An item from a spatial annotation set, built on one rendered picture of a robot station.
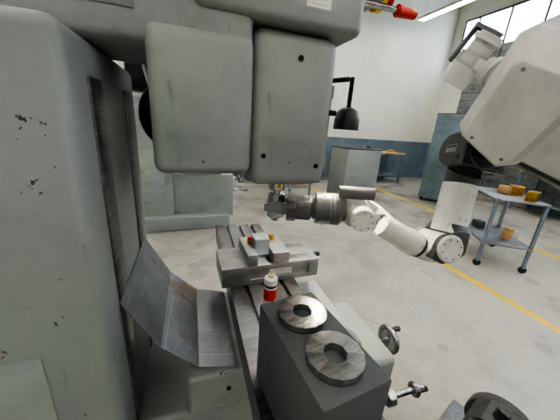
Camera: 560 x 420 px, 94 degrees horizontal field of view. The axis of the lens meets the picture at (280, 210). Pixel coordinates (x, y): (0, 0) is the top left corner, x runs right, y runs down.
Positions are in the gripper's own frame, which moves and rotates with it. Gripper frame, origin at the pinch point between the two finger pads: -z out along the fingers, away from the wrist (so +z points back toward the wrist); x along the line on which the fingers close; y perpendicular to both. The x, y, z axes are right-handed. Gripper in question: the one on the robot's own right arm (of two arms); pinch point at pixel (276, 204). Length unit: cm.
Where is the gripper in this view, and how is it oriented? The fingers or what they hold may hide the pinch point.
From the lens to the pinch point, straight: 73.4
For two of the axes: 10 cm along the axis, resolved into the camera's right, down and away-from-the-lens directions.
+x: -0.6, 3.1, -9.5
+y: -0.6, 9.5, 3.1
